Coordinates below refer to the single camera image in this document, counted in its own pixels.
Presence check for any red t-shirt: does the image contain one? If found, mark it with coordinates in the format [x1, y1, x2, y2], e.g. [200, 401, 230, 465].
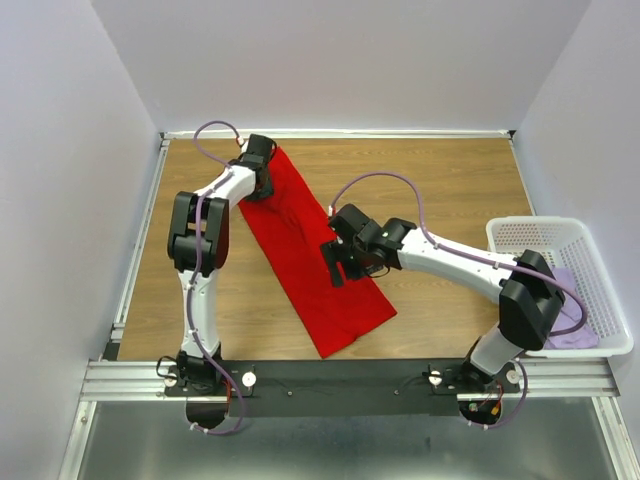
[240, 148, 397, 358]

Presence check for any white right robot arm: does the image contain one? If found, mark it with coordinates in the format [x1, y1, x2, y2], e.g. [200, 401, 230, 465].
[320, 215, 565, 392]

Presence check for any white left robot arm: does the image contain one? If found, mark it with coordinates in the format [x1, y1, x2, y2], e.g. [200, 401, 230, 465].
[167, 154, 274, 395]

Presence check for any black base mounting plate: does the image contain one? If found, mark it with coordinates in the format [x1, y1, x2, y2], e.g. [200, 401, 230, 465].
[156, 356, 520, 424]

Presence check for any white plastic laundry basket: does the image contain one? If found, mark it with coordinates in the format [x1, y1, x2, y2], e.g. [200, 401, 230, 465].
[486, 216, 634, 358]

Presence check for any lavender t-shirt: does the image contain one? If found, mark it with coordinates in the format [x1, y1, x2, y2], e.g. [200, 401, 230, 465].
[545, 267, 599, 350]

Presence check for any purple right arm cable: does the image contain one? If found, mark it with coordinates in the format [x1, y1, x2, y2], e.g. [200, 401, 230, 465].
[328, 172, 589, 432]

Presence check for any aluminium frame rail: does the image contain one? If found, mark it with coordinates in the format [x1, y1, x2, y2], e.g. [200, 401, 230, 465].
[80, 357, 619, 402]

